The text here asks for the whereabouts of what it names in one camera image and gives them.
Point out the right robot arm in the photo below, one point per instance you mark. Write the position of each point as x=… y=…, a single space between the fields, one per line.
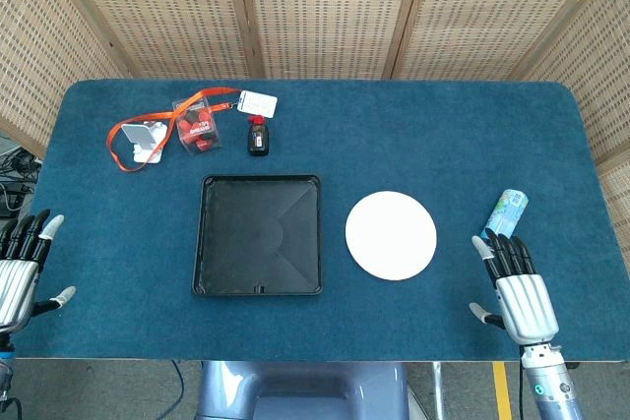
x=551 y=380

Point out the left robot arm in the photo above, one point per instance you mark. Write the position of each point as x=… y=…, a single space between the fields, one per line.
x=4 y=376

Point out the blue table mat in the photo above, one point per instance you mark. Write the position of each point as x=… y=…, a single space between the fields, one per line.
x=443 y=144

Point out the woven folding screen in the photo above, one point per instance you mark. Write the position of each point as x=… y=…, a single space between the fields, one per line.
x=315 y=12

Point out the black square tray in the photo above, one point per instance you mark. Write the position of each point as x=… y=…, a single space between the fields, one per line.
x=258 y=235

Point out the blue-grey robot torso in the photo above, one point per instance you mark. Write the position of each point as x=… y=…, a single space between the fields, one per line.
x=302 y=390

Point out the metal table leg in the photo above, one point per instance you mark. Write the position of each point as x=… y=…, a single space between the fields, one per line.
x=437 y=390

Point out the small dark sauce bottle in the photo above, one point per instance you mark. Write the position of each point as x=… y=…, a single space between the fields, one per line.
x=258 y=137

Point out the white round plate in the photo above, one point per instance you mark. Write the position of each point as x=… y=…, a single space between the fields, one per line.
x=391 y=235

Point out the white badge card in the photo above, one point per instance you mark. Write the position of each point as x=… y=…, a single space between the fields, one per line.
x=257 y=103

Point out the light blue drink can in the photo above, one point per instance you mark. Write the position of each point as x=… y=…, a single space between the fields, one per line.
x=507 y=216

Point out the clear box of red items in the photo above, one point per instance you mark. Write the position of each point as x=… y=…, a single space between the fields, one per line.
x=198 y=127

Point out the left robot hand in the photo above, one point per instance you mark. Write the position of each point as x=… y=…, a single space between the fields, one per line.
x=15 y=282

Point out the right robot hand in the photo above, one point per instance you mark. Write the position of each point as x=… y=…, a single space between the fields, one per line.
x=524 y=302

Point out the white phone stand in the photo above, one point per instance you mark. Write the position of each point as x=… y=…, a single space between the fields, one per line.
x=143 y=142

